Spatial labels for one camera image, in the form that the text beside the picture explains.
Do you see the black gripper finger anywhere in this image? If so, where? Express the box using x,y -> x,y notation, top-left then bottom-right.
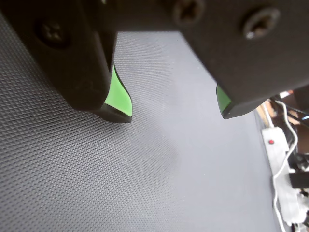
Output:
0,0 -> 134,124
180,0 -> 309,120

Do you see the black plug block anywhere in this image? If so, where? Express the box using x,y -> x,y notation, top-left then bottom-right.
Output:
289,172 -> 309,189

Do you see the grey textured table mat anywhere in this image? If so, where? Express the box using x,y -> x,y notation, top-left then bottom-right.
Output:
0,11 -> 288,232

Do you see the white power strip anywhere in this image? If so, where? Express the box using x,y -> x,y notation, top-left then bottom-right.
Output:
261,126 -> 309,227

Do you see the white cable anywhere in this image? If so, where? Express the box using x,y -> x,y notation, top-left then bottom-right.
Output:
272,100 -> 299,232

